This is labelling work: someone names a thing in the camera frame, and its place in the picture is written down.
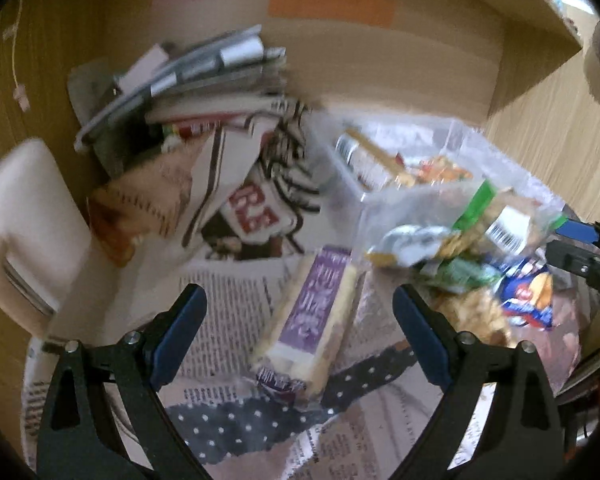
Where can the gold barcode cracker pack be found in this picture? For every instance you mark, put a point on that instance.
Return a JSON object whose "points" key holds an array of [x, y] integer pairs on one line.
{"points": [[371, 165]]}

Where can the yellow silver snack packet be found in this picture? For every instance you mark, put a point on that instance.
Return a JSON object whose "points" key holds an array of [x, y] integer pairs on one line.
{"points": [[405, 246]]}

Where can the stack of magazines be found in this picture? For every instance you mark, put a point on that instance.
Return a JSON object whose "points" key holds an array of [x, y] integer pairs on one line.
{"points": [[201, 65]]}

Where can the white cushioned chair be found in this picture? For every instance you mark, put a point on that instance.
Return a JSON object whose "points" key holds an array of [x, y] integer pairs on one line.
{"points": [[44, 239]]}

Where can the blue biscuit snack packet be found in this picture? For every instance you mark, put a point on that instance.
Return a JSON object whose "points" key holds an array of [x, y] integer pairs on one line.
{"points": [[526, 294]]}

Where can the clear bag brown pastries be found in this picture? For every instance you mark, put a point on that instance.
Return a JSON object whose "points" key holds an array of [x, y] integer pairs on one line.
{"points": [[479, 313]]}

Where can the purple label cracker pack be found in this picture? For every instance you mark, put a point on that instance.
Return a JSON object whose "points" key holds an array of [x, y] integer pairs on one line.
{"points": [[292, 359]]}

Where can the clear plastic storage bin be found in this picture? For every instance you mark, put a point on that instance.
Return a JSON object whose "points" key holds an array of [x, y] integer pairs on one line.
{"points": [[409, 139]]}

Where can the green zip bag of snacks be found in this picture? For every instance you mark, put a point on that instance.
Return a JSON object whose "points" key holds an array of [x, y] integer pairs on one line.
{"points": [[500, 225]]}

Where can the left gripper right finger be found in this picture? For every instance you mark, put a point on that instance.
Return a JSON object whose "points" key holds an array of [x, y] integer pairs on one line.
{"points": [[521, 437]]}

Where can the newspaper sheet covering table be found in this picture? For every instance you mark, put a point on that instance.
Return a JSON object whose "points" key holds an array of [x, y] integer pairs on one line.
{"points": [[377, 400]]}

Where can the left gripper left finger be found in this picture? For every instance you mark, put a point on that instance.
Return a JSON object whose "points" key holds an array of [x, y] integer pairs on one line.
{"points": [[78, 438]]}

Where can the green foil snack packet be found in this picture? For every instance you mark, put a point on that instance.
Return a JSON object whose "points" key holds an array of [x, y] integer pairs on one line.
{"points": [[459, 275]]}

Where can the red snack packet in bin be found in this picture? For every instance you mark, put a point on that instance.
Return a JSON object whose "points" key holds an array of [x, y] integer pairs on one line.
{"points": [[437, 170]]}

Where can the orange sticky note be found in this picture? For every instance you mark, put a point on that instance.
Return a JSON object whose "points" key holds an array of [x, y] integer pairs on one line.
{"points": [[378, 13]]}

